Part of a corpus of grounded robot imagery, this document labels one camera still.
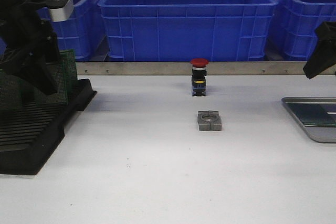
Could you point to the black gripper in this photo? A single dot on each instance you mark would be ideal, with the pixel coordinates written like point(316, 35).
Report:
point(30, 43)
point(323, 56)

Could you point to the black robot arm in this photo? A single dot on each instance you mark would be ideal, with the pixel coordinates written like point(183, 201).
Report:
point(31, 43)

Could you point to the black slotted board rack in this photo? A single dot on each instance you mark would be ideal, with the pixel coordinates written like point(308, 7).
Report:
point(30, 135)

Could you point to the silver metal tray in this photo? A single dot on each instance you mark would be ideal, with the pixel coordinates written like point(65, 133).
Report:
point(317, 134)

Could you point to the blue plastic bin left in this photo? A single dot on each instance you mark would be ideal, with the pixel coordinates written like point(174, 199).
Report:
point(83, 31)

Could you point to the blue plastic bin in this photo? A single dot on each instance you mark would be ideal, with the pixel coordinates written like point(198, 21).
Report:
point(83, 31)
point(291, 30)
point(181, 30)

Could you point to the blue plastic bin right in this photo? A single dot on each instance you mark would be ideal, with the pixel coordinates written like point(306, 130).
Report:
point(291, 30)

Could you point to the blue plastic bin centre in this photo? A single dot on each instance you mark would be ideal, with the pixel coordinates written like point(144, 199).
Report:
point(181, 30)

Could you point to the red emergency stop button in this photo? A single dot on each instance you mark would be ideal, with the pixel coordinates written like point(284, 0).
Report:
point(199, 73)

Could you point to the grey metal pipe clamp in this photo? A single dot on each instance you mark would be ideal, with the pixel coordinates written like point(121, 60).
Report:
point(209, 121)

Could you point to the steel table edge rail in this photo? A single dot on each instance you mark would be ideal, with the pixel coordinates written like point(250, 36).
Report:
point(281, 68)

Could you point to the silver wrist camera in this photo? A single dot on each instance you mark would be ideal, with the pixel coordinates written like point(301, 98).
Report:
point(60, 10)

